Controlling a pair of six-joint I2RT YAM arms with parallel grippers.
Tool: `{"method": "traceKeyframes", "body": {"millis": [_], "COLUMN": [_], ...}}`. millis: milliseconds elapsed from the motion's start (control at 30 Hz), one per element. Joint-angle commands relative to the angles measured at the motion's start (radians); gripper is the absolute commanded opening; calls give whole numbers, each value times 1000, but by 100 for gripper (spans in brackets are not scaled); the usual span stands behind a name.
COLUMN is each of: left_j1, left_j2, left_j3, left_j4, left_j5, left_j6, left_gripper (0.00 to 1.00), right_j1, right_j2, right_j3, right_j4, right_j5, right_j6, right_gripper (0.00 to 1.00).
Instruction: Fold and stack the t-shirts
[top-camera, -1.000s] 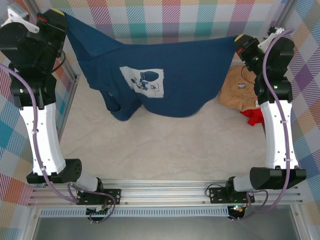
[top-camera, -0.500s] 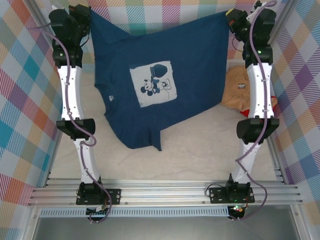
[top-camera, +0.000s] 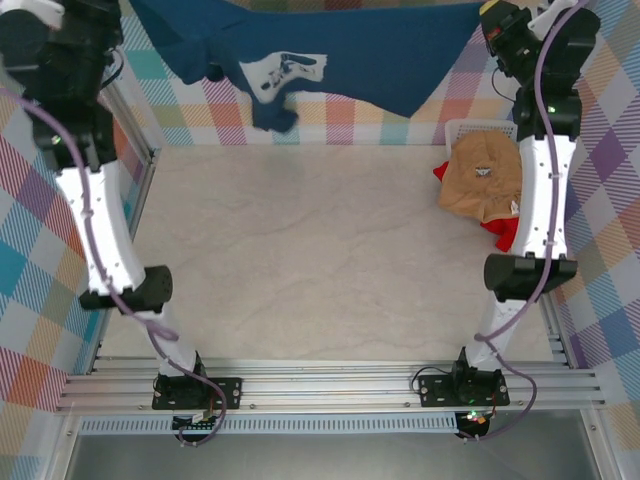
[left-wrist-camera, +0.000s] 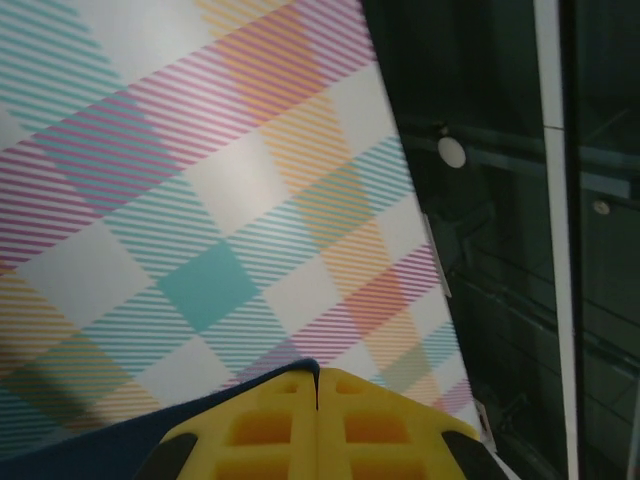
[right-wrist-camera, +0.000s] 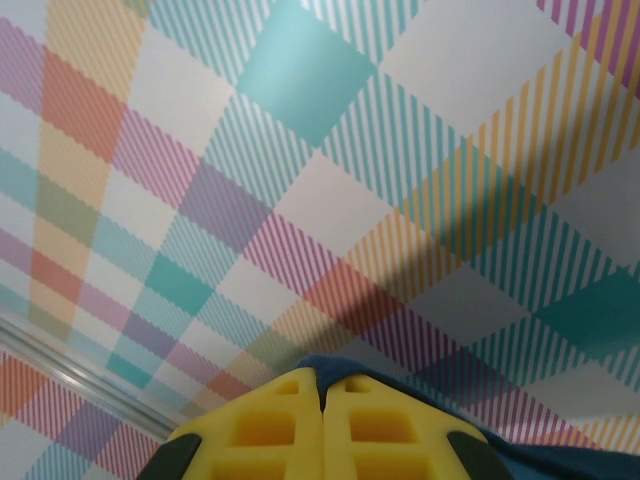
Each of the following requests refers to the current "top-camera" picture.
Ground white plastic basket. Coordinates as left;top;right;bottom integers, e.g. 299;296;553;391
444;118;524;156

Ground grey metal sheet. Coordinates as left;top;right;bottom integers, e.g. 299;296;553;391
64;432;601;480

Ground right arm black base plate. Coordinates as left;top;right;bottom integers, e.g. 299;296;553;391
417;374;511;409

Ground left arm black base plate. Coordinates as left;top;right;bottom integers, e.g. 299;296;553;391
152;377;244;411

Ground tan t-shirt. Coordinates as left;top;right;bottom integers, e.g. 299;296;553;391
437;133;524;224

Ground aluminium corner post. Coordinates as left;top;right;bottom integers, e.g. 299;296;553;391
99;79;164;166

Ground aluminium mounting rail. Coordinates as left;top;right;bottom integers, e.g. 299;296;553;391
54;354;606;416

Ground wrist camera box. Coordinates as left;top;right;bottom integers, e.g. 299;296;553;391
528;0;576;36
17;0;67;29

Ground navy blue t-shirt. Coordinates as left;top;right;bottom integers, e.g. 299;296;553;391
128;0;489;134

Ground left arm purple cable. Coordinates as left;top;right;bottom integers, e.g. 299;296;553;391
0;47;232;448

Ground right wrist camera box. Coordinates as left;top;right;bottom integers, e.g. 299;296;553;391
528;0;576;36

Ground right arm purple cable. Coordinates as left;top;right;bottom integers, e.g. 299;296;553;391
459;0;591;444

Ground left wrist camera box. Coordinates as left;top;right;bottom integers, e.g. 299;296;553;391
17;0;67;29

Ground red t-shirt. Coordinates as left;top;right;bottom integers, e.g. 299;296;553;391
432;162;521;253

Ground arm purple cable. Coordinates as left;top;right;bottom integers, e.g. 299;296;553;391
0;47;232;448
459;0;591;444

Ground white slotted cable duct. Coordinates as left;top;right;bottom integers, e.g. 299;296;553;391
79;417;459;435

